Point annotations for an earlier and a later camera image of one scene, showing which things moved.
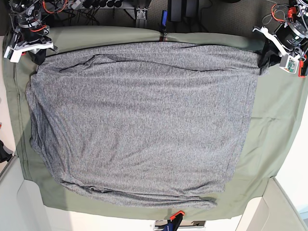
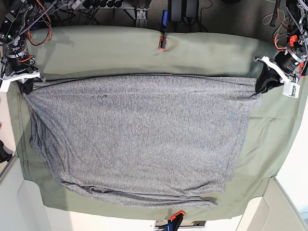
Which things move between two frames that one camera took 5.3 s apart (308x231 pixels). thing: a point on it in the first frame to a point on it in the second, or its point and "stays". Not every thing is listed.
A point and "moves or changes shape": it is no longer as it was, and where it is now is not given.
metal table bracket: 141,13 stays
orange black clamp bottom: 174,221 stays
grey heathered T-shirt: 159,123 moves or changes shape
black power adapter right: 192,8 stays
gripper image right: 289,38 to 285,63
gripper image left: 30,39 to 17,68
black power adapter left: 175,10 stays
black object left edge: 5,154 stays
